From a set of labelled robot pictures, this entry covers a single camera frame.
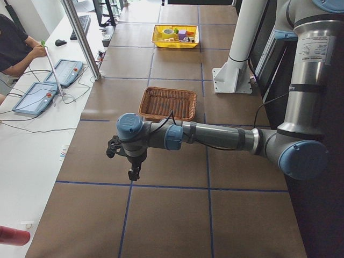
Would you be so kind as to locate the seated person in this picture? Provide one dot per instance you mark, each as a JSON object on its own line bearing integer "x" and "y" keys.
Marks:
{"x": 18, "y": 49}

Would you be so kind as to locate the far teach pendant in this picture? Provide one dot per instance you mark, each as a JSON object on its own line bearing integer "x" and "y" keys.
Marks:
{"x": 67, "y": 71}

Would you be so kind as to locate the purple foam block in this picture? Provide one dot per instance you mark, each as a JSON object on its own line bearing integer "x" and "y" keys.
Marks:
{"x": 182, "y": 34}

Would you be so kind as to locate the aluminium frame post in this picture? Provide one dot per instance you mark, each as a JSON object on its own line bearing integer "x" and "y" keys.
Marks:
{"x": 82, "y": 40}

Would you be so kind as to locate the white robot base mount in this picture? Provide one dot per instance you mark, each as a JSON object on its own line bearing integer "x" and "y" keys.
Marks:
{"x": 233, "y": 76}

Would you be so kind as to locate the toy carrot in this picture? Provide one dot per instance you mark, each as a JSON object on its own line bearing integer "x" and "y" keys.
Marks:
{"x": 189, "y": 33}

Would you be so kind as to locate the brown wicker basket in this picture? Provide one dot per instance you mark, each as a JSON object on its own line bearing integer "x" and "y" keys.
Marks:
{"x": 157, "y": 103}

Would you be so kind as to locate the teach pendant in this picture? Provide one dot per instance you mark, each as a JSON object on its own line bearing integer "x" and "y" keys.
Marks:
{"x": 67, "y": 71}
{"x": 37, "y": 98}

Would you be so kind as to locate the black keyboard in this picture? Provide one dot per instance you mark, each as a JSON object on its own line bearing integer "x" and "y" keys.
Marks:
{"x": 84, "y": 21}

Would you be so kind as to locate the yellow tape roll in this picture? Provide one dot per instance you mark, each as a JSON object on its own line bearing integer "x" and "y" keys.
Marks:
{"x": 167, "y": 33}

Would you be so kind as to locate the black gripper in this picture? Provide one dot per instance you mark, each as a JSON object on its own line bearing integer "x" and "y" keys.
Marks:
{"x": 135, "y": 160}

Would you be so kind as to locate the black computer mouse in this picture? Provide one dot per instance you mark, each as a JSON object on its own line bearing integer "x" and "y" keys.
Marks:
{"x": 60, "y": 42}

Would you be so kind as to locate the yellow plastic basket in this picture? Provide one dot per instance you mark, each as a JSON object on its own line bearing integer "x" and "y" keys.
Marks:
{"x": 157, "y": 34}

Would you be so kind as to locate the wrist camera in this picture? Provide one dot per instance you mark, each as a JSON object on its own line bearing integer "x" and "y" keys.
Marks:
{"x": 114, "y": 147}

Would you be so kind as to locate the green tipped metal stick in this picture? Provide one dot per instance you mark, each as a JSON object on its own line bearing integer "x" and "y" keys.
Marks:
{"x": 62, "y": 94}

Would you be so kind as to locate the toy panda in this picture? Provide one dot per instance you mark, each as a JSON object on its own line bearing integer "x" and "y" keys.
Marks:
{"x": 185, "y": 39}

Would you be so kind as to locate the near teach pendant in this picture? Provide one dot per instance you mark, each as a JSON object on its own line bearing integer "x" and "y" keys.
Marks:
{"x": 37, "y": 98}

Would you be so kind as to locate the red cylinder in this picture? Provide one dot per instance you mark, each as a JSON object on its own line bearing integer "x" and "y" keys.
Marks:
{"x": 15, "y": 237}

